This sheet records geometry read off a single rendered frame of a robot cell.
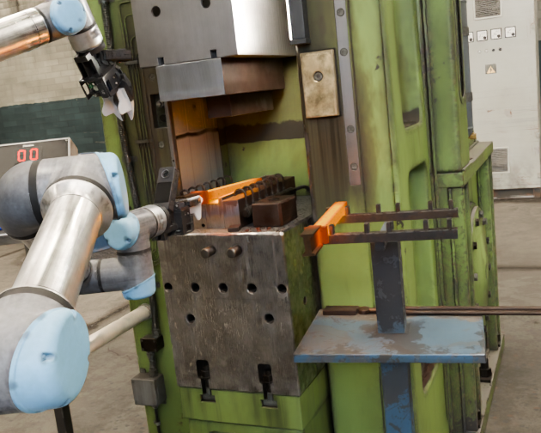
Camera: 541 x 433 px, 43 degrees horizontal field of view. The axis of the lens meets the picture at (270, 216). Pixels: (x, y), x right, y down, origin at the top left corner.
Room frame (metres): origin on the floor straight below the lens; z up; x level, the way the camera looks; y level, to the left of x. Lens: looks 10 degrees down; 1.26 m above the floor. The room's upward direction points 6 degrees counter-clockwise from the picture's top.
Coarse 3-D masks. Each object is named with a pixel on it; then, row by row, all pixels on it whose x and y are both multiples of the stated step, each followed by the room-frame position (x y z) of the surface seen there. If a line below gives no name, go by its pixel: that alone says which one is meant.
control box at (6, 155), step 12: (12, 144) 1.99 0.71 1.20; (24, 144) 1.99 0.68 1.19; (36, 144) 1.99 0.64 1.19; (48, 144) 1.99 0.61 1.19; (60, 144) 1.98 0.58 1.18; (72, 144) 2.01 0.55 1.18; (0, 156) 1.97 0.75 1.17; (12, 156) 1.97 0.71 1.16; (48, 156) 1.97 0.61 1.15; (60, 156) 1.97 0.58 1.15; (0, 168) 1.95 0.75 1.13; (0, 240) 1.88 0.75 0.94; (12, 240) 1.89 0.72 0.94
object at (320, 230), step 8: (336, 208) 1.59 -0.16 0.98; (328, 216) 1.50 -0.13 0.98; (336, 216) 1.52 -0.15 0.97; (320, 224) 1.42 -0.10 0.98; (328, 224) 1.43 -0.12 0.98; (304, 232) 1.31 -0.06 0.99; (312, 232) 1.30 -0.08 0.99; (320, 232) 1.36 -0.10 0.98; (328, 232) 1.42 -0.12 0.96; (304, 240) 1.29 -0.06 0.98; (312, 240) 1.30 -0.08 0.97; (320, 240) 1.36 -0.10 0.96; (328, 240) 1.37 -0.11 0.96; (312, 248) 1.29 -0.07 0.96; (320, 248) 1.34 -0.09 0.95; (304, 256) 1.29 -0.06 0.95
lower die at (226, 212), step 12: (264, 180) 2.10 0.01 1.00; (276, 180) 2.12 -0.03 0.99; (288, 180) 2.14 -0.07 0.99; (240, 192) 1.94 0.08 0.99; (264, 192) 1.98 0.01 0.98; (276, 192) 2.05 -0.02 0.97; (204, 204) 1.86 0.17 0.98; (216, 204) 1.84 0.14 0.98; (228, 204) 1.82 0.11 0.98; (240, 204) 1.83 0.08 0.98; (204, 216) 1.86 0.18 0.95; (216, 216) 1.84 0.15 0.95; (228, 216) 1.83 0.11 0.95; (240, 216) 1.82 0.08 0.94; (204, 228) 1.86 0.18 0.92; (216, 228) 1.84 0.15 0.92
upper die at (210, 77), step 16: (176, 64) 1.87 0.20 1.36; (192, 64) 1.85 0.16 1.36; (208, 64) 1.83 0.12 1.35; (224, 64) 1.83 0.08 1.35; (240, 64) 1.92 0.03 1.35; (256, 64) 2.01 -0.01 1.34; (272, 64) 2.12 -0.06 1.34; (160, 80) 1.89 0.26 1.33; (176, 80) 1.87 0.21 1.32; (192, 80) 1.85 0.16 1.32; (208, 80) 1.83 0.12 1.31; (224, 80) 1.82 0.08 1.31; (240, 80) 1.91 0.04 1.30; (256, 80) 2.00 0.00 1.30; (272, 80) 2.11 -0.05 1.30; (160, 96) 1.89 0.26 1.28; (176, 96) 1.87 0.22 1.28; (192, 96) 1.85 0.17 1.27; (208, 96) 1.84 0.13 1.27
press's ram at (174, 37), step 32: (160, 0) 1.88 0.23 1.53; (192, 0) 1.84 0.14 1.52; (224, 0) 1.80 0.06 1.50; (256, 0) 1.93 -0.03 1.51; (160, 32) 1.88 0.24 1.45; (192, 32) 1.84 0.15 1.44; (224, 32) 1.81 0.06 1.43; (256, 32) 1.91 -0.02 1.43; (288, 32) 2.12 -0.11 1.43; (160, 64) 1.90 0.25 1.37
